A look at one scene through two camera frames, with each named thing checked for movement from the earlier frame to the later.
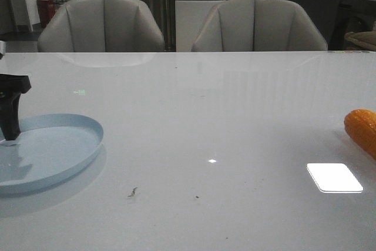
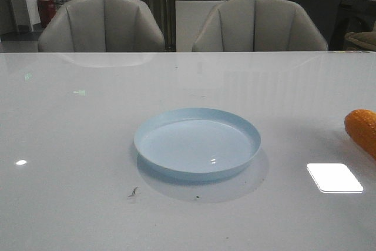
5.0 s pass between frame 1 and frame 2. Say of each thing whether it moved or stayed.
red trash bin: stayed
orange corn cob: stayed
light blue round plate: moved
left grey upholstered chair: stayed
